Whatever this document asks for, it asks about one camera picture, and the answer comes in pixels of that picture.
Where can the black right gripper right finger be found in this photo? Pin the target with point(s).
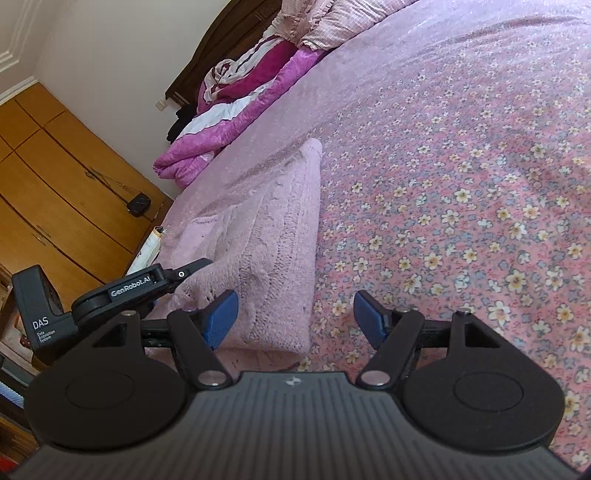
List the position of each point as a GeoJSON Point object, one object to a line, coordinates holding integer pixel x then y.
{"type": "Point", "coordinates": [458, 380]}

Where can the dark wooden headboard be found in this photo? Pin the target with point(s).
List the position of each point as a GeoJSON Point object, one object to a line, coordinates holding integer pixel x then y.
{"type": "Point", "coordinates": [237, 28]}

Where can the orange wooden wardrobe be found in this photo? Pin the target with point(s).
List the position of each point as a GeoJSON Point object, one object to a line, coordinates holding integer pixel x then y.
{"type": "Point", "coordinates": [54, 214]}

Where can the magenta and white quilt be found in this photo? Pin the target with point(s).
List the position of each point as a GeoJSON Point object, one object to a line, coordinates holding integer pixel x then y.
{"type": "Point", "coordinates": [232, 95]}

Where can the pale pink ruffled pillow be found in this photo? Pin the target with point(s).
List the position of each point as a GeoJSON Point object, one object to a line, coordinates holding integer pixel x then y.
{"type": "Point", "coordinates": [327, 24]}

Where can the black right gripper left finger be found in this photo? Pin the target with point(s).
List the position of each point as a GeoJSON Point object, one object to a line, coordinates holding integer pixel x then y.
{"type": "Point", "coordinates": [130, 380]}

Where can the pink floral bed sheet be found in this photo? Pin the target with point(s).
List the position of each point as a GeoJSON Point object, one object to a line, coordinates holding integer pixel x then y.
{"type": "Point", "coordinates": [456, 173]}

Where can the pink knitted sweater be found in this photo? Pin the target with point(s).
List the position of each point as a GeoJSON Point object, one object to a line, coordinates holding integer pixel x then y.
{"type": "Point", "coordinates": [260, 233]}

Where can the white paper roll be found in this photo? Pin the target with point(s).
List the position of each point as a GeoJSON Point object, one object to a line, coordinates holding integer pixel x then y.
{"type": "Point", "coordinates": [148, 251]}

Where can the black charger on cable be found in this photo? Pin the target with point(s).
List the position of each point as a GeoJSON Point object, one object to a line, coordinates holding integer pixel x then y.
{"type": "Point", "coordinates": [137, 203]}

